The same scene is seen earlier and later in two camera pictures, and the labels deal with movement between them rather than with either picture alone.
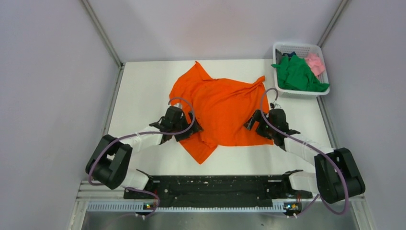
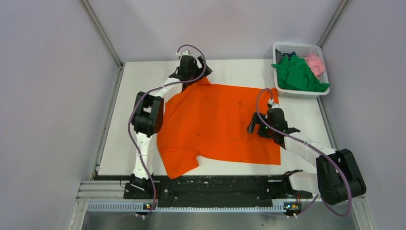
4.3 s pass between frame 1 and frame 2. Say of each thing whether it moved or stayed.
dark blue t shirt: stayed
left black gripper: moved
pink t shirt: stayed
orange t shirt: moved
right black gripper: stayed
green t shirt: stayed
